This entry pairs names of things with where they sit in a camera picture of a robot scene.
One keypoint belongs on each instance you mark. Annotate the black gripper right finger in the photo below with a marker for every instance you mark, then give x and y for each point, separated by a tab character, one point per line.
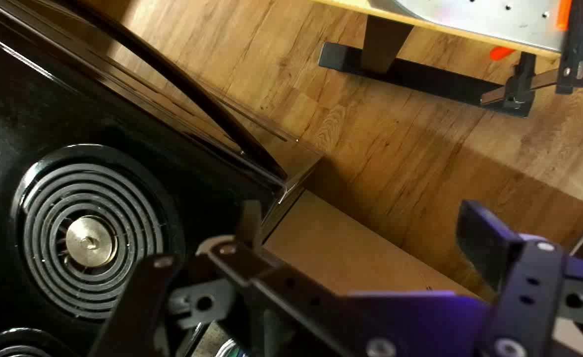
486	239

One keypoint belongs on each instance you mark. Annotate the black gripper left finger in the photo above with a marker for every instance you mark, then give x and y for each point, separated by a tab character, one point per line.
250	224

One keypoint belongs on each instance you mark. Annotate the black metal table foot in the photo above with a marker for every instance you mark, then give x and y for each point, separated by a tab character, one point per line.
422	71

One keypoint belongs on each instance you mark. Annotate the large black coil burner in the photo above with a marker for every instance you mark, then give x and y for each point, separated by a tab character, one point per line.
46	218

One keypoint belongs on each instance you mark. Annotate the wooden table with metal plate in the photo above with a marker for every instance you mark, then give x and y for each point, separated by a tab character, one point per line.
490	15

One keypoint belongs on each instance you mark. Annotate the black electric stove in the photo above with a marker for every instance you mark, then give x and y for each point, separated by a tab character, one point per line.
14	99

